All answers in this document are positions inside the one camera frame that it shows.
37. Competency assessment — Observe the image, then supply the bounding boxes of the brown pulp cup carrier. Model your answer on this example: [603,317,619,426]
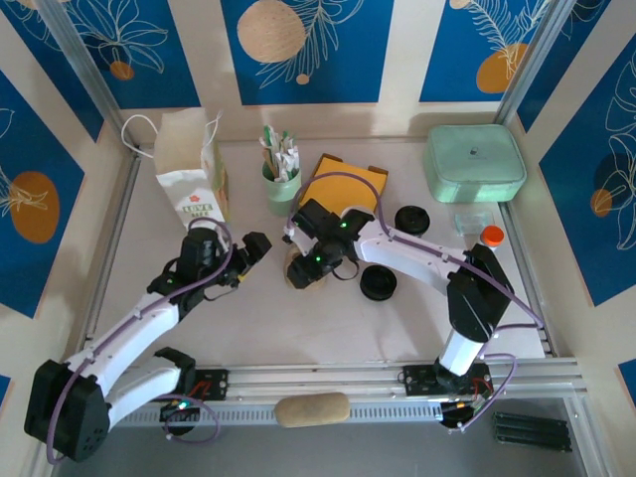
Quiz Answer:
[281,241,330,294]

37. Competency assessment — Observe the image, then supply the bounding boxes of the white paper takeout bag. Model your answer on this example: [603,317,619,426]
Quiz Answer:
[120,109,232,239]

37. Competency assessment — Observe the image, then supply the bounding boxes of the yellow napkin stack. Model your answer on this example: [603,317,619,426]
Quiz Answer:
[312,157,387,216]

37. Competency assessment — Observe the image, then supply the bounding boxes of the mint green utensil cup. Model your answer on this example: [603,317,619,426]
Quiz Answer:
[261,161,304,218]

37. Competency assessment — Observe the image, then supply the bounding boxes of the orange napkins in tray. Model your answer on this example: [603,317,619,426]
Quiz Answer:
[310,153,390,223]

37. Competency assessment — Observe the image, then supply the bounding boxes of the beige foam pad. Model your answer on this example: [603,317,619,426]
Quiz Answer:
[273,392,352,429]

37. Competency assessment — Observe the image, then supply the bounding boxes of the clear plastic box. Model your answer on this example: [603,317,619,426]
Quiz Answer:
[454,208,496,235]

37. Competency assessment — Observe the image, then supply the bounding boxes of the black controller board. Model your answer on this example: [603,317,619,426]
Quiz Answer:
[158,400,202,424]
[439,398,487,429]

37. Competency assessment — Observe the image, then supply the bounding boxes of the orange capped bottle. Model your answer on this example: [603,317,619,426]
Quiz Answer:
[479,225,506,249]

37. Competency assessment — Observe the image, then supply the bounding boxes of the mint green zip case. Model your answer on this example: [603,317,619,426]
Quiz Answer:
[422,123,528,204]

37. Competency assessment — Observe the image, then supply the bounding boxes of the black ribbed bars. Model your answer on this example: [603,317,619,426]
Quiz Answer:
[491,410,570,454]

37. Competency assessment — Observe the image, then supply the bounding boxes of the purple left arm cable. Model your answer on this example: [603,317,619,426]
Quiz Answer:
[46,221,235,466]

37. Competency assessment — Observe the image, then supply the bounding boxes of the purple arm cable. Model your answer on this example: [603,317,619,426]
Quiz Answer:
[46,221,235,466]
[289,171,546,339]

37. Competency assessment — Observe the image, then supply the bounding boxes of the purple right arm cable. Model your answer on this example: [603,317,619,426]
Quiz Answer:
[289,171,546,339]

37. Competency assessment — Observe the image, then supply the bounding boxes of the aluminium side rail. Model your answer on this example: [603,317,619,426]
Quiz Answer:
[498,201,556,359]
[81,146,145,349]

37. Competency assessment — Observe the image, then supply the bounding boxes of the aluminium back frame rail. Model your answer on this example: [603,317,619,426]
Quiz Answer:
[133,136,429,149]

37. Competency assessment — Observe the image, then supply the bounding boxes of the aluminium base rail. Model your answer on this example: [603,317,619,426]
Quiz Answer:
[83,361,582,400]

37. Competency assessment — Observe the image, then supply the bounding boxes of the grey slotted cable tray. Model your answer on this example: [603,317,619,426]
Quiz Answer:
[101,398,448,429]

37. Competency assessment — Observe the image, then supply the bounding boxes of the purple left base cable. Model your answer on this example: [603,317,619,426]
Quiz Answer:
[162,391,222,446]

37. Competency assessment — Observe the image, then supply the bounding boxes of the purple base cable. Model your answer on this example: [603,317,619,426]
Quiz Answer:
[444,353,521,434]
[162,391,222,446]

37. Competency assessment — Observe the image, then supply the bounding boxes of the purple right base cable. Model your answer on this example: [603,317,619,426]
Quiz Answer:
[444,353,521,434]

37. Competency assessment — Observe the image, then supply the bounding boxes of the aluminium frame post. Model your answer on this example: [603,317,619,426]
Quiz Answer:
[35,0,141,156]
[496,0,572,128]

